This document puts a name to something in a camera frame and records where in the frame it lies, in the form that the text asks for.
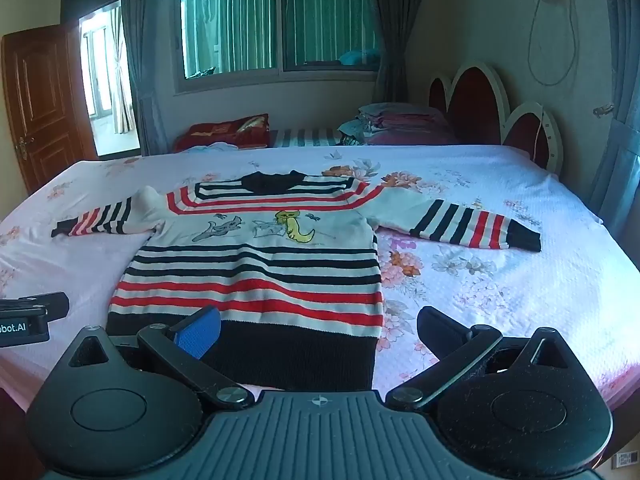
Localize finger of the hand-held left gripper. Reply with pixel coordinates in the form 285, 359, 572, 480
0, 292, 70, 319

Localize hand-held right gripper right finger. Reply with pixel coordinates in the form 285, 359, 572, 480
386, 305, 574, 409

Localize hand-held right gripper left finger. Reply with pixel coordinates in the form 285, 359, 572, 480
67, 305, 256, 409

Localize striped cartoon print sweater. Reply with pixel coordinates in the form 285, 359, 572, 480
50, 170, 543, 393

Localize floral bed sheet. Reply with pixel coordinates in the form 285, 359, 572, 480
0, 144, 640, 411

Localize light blue cloth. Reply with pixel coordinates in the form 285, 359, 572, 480
187, 142, 241, 155

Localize brown wooden door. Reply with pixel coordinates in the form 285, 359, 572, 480
1, 24, 98, 196

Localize red patterned pillow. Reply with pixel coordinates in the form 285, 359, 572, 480
172, 114, 271, 153

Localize stack of folded blankets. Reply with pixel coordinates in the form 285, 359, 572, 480
336, 102, 458, 148

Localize striped folded cloth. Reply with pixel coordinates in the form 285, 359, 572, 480
267, 127, 343, 148

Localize red and white headboard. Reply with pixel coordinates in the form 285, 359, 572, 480
427, 61, 565, 176

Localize grey curtain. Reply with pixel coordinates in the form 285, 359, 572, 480
120, 0, 176, 157
364, 0, 430, 107

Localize blue curtain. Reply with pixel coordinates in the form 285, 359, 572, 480
587, 0, 640, 221

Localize window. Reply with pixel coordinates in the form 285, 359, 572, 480
171, 0, 383, 95

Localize hanging wall cable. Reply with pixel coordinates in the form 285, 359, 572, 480
527, 0, 578, 88

